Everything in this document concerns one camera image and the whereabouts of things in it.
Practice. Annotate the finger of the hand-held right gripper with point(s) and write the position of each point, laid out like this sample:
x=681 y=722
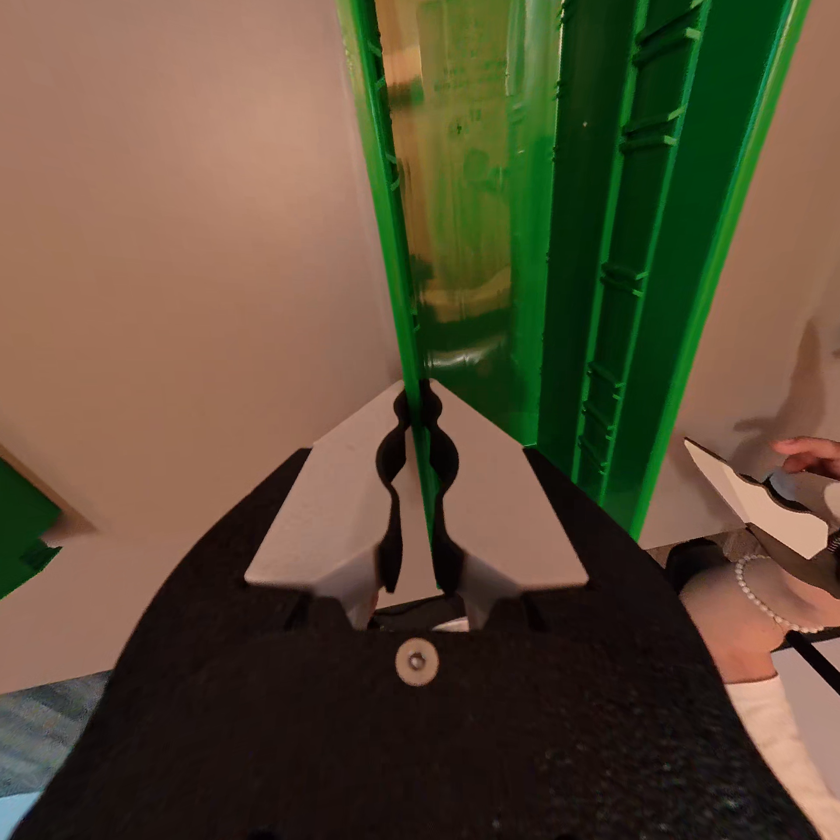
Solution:
x=754 y=505

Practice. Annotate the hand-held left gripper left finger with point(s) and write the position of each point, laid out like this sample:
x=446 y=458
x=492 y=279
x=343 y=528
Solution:
x=328 y=518

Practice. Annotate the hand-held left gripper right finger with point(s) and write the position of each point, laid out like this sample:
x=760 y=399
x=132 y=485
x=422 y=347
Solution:
x=505 y=518

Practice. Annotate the green plastic bin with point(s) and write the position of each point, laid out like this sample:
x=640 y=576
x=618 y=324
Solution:
x=23 y=525
x=590 y=197

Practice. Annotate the person's right forearm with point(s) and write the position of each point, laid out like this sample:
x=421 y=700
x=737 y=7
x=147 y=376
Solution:
x=741 y=623

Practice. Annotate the grey desk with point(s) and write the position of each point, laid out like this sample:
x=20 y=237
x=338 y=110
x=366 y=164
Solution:
x=164 y=262

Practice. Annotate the person's right hand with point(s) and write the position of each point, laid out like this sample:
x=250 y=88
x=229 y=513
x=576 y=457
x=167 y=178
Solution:
x=814 y=456

